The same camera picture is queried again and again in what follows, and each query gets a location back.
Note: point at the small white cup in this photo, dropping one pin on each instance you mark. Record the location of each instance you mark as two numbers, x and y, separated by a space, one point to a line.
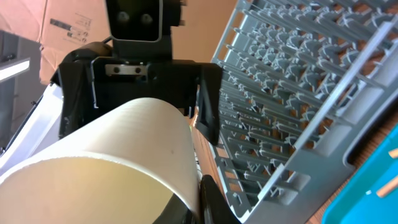
120 168

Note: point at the cardboard box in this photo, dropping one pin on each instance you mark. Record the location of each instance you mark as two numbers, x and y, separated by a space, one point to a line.
62 31

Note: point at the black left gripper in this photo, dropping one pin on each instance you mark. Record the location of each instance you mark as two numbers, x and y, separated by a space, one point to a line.
136 61

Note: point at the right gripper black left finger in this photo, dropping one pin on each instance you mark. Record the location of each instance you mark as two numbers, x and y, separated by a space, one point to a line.
176 212

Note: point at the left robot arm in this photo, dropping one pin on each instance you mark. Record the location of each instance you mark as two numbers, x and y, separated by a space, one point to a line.
45 119

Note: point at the wooden chopstick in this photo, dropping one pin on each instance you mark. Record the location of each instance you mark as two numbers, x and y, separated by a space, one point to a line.
394 153
388 188

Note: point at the grey plastic dishwasher rack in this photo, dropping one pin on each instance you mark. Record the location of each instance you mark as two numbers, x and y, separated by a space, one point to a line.
303 82

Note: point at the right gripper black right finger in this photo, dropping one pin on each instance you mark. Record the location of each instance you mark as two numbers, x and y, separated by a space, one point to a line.
214 208

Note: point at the teal plastic tray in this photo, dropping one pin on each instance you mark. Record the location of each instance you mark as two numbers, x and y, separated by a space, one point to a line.
358 202

